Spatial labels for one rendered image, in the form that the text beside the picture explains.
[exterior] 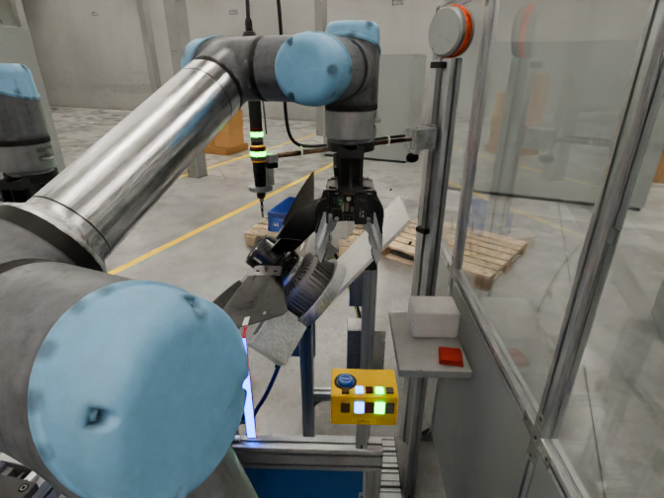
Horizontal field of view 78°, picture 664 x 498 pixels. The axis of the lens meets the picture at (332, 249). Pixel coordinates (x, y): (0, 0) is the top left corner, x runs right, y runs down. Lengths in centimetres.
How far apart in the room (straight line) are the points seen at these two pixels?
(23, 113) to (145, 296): 55
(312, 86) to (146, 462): 38
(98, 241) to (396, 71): 798
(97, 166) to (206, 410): 24
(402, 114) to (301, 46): 779
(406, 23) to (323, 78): 1309
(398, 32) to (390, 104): 551
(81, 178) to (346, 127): 34
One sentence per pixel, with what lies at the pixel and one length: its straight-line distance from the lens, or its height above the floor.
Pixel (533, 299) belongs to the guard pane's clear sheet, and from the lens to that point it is 116.
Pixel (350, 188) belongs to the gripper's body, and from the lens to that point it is 60.
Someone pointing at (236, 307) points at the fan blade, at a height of 116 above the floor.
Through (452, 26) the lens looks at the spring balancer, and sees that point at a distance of 156.
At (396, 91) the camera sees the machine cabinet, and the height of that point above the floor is 132.
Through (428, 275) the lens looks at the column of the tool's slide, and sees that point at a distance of 175.
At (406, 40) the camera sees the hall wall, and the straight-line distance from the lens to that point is 1352.
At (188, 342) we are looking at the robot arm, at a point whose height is 164.
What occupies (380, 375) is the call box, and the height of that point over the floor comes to 107.
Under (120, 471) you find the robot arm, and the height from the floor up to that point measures 161.
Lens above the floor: 178
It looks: 24 degrees down
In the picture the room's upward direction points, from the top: straight up
